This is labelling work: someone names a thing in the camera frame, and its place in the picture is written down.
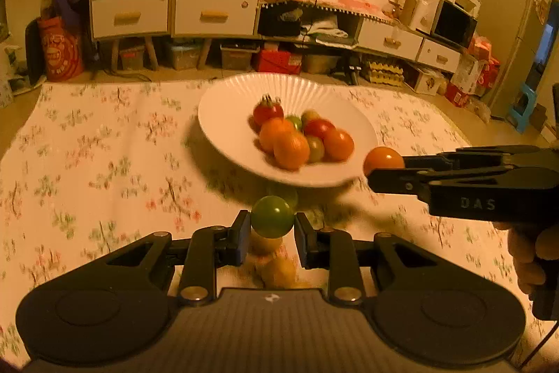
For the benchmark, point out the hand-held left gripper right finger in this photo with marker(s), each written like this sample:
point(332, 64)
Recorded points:
point(302, 242)

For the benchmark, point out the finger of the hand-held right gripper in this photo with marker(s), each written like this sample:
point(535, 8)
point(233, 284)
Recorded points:
point(393, 183)
point(480, 156)

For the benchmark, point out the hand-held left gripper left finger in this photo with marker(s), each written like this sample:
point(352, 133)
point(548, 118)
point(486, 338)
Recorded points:
point(242, 235)

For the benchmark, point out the olive green tomato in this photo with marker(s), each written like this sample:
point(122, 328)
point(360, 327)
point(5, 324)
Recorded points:
point(315, 150)

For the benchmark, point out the yellow-green tomato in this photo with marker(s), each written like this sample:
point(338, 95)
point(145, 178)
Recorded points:
point(311, 116)

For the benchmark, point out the large red tomato with stem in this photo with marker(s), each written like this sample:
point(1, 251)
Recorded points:
point(267, 116)

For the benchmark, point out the white ribbed plate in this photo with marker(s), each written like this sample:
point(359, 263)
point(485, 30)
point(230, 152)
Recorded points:
point(231, 111)

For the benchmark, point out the person's right hand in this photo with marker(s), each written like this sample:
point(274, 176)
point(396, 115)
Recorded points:
point(526, 255)

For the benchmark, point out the yellow tomato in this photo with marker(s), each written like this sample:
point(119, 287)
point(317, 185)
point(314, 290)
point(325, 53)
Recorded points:
point(279, 271)
point(264, 246)

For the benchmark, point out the blue stool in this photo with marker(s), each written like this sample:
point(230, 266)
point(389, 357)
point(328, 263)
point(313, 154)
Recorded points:
point(522, 106)

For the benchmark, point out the red gift boxes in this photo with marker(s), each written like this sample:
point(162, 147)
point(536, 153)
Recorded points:
point(480, 65)

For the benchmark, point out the white printed box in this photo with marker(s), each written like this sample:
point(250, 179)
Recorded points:
point(426, 81)

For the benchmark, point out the large orange tomato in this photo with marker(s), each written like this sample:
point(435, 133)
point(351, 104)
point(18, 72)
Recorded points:
point(270, 132)

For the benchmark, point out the egg cartons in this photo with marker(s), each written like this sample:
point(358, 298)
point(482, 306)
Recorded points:
point(384, 72)

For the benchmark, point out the grey refrigerator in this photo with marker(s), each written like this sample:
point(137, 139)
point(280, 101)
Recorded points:
point(511, 28)

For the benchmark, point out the low white drawer cabinet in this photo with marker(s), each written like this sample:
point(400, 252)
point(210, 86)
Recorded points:
point(406, 45)

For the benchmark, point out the black microwave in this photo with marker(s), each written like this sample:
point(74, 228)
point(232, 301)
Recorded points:
point(454, 23)

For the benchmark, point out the grey storage tub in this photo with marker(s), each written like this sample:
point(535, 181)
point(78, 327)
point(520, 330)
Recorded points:
point(321, 63)

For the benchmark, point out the floral tablecloth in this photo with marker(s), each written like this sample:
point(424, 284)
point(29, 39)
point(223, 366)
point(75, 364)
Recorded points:
point(109, 163)

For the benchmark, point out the folded white cloths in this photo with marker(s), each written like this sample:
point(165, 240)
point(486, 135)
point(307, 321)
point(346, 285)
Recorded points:
point(327, 31)

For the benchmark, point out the red box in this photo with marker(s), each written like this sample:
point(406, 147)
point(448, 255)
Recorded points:
point(279, 62)

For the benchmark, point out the clear storage box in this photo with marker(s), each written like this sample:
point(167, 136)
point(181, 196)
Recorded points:
point(238, 57)
point(131, 57)

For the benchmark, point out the blue lid container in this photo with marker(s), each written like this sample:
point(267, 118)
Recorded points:
point(183, 55)

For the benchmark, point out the orange printed bag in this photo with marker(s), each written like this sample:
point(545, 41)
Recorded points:
point(59, 49)

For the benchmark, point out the black flat panel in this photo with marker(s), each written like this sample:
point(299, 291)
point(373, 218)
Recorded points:
point(31, 49)

